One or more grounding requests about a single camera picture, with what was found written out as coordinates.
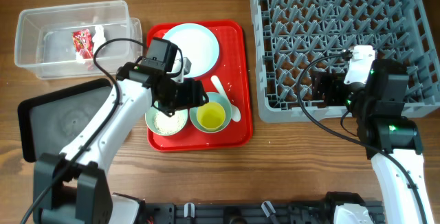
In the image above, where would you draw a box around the white tissue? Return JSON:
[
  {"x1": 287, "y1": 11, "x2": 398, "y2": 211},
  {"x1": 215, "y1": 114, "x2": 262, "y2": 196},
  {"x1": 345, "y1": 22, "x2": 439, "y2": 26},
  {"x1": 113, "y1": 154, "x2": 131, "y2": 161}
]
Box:
[{"x1": 76, "y1": 25, "x2": 107, "y2": 64}]

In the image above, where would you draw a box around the black tray bin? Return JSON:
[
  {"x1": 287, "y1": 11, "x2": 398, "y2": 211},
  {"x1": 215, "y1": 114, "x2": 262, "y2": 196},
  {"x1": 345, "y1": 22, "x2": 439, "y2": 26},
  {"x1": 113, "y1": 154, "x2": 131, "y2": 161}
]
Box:
[{"x1": 17, "y1": 78, "x2": 111, "y2": 163}]

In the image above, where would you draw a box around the light blue bowl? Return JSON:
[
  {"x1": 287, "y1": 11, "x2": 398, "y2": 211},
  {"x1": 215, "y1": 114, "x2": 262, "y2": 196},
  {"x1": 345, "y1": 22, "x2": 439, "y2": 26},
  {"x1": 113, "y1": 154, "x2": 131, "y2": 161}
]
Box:
[{"x1": 189, "y1": 92, "x2": 232, "y2": 133}]

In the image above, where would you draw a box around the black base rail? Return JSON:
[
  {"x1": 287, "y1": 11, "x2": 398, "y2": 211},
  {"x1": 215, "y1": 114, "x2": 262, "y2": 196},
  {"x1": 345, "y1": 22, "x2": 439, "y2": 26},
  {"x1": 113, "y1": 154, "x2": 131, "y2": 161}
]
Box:
[{"x1": 137, "y1": 192, "x2": 386, "y2": 224}]

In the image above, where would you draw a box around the white plastic spoon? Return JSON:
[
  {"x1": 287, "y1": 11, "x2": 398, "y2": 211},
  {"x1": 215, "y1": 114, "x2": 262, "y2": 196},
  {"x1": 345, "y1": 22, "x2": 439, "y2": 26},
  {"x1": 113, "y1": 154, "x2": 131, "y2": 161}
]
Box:
[{"x1": 210, "y1": 75, "x2": 241, "y2": 122}]

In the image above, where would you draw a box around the grey dishwasher rack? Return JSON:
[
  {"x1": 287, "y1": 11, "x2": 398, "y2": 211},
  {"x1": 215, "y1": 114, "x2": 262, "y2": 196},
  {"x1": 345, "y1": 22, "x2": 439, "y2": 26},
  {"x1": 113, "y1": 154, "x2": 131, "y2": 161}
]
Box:
[{"x1": 250, "y1": 0, "x2": 439, "y2": 123}]

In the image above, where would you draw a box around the green bowl with rice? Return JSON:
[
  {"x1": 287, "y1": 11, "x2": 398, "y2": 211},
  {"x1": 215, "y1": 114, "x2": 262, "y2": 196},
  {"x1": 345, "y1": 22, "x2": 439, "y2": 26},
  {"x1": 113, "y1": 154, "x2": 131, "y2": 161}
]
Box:
[{"x1": 145, "y1": 101, "x2": 188, "y2": 136}]

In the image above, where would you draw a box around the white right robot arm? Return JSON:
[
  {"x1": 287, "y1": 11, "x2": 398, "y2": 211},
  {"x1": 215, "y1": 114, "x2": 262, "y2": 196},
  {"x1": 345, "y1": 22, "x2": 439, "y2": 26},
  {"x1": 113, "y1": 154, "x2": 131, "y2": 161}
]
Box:
[{"x1": 344, "y1": 59, "x2": 434, "y2": 223}]

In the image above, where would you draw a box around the red serving tray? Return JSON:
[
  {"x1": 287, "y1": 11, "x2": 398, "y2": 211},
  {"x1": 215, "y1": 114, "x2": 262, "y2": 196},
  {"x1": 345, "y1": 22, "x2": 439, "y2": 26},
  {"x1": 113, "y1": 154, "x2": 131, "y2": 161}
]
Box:
[{"x1": 147, "y1": 20, "x2": 253, "y2": 152}]

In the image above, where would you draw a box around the yellow cup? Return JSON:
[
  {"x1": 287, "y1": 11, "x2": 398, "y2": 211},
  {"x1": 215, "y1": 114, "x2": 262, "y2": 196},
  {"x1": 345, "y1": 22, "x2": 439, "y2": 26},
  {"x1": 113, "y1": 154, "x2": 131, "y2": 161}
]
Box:
[{"x1": 196, "y1": 102, "x2": 226, "y2": 131}]

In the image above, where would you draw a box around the red snack wrapper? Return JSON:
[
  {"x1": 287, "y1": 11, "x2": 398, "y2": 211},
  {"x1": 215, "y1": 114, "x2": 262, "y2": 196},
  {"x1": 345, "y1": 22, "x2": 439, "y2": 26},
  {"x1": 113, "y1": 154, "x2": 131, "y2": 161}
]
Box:
[{"x1": 72, "y1": 28, "x2": 94, "y2": 59}]

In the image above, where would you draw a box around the light blue plate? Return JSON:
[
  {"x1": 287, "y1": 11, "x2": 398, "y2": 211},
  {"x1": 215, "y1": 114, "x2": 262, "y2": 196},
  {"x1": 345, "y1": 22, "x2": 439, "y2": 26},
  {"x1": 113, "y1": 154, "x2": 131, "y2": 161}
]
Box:
[{"x1": 163, "y1": 23, "x2": 219, "y2": 78}]

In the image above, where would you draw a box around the clear plastic bin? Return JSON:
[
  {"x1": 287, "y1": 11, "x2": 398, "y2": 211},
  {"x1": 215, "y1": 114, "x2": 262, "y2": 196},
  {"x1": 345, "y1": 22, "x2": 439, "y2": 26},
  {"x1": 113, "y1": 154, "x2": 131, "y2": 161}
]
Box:
[{"x1": 14, "y1": 0, "x2": 142, "y2": 79}]

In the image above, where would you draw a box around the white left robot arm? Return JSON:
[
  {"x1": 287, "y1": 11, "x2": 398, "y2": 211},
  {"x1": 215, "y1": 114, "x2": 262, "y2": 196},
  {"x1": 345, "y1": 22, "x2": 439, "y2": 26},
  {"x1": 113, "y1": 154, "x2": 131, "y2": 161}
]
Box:
[{"x1": 26, "y1": 58, "x2": 208, "y2": 223}]

